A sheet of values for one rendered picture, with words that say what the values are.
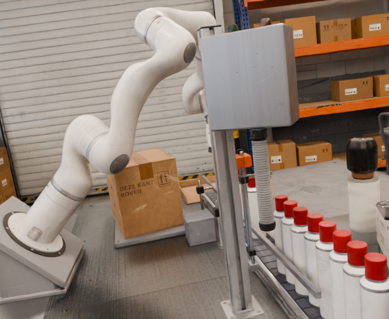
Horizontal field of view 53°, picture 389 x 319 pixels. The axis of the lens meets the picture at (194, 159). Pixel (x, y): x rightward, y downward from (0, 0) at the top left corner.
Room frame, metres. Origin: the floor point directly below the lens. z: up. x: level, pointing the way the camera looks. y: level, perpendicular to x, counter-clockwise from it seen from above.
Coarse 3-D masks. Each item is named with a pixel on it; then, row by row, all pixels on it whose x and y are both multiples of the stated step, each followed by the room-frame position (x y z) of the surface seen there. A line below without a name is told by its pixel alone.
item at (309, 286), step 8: (208, 184) 1.61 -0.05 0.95; (216, 192) 1.46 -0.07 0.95; (256, 232) 1.01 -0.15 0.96; (264, 240) 0.95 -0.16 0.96; (272, 248) 0.90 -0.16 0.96; (280, 256) 0.85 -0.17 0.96; (288, 264) 0.81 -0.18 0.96; (296, 272) 0.77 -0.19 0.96; (304, 280) 0.73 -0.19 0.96; (312, 288) 0.70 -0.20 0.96; (320, 296) 0.68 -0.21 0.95
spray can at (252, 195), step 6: (252, 180) 1.15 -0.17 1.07; (252, 186) 1.15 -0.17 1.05; (252, 192) 1.14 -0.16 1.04; (252, 198) 1.14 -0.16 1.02; (252, 204) 1.14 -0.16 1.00; (252, 210) 1.14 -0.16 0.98; (252, 216) 1.14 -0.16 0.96; (258, 216) 1.14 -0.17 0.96; (252, 222) 1.15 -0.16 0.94; (258, 222) 1.14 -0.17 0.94; (258, 228) 1.14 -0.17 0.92; (252, 234) 1.15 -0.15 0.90; (264, 234) 1.15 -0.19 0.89
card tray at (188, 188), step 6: (186, 180) 2.05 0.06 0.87; (192, 180) 2.05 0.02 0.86; (210, 180) 2.07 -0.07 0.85; (180, 186) 2.04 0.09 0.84; (186, 186) 2.05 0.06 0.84; (192, 186) 2.04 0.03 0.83; (204, 186) 2.01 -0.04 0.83; (180, 192) 1.92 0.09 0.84; (186, 192) 1.94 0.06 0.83; (192, 192) 1.92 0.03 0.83; (204, 192) 1.89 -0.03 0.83; (186, 198) 1.75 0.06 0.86; (192, 198) 1.82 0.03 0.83; (198, 198) 1.81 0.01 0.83
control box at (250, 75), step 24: (216, 48) 0.79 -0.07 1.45; (240, 48) 0.77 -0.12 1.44; (264, 48) 0.75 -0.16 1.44; (288, 48) 0.76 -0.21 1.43; (216, 72) 0.79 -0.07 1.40; (240, 72) 0.77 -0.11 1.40; (264, 72) 0.75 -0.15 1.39; (288, 72) 0.74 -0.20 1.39; (216, 96) 0.79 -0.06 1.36; (240, 96) 0.77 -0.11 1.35; (264, 96) 0.75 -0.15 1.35; (288, 96) 0.73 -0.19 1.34; (216, 120) 0.80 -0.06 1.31; (240, 120) 0.77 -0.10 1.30; (264, 120) 0.75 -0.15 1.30; (288, 120) 0.73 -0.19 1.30
